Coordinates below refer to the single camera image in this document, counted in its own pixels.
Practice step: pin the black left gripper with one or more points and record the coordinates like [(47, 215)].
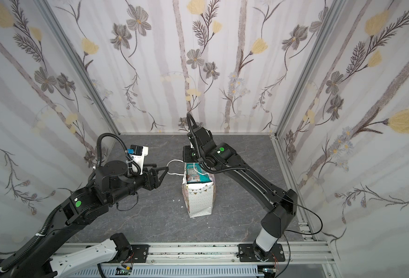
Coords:
[(149, 177)]

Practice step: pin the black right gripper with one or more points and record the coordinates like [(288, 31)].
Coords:
[(187, 153)]

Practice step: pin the teal Fox's candy bag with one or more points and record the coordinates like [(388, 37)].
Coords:
[(195, 174)]

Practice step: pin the patterned white paper bag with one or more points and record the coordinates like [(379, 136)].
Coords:
[(199, 198)]

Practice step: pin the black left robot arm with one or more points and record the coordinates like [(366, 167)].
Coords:
[(107, 185)]

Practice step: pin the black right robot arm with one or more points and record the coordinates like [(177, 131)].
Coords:
[(280, 205)]

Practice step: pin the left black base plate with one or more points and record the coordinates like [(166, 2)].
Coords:
[(136, 253)]

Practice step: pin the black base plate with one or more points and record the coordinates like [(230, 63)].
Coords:
[(249, 252), (136, 253)]

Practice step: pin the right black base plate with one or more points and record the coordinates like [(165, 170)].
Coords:
[(249, 252)]

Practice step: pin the white slotted cable duct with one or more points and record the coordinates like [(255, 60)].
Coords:
[(203, 271)]

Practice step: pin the aluminium mounting rail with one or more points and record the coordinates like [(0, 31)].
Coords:
[(224, 253)]

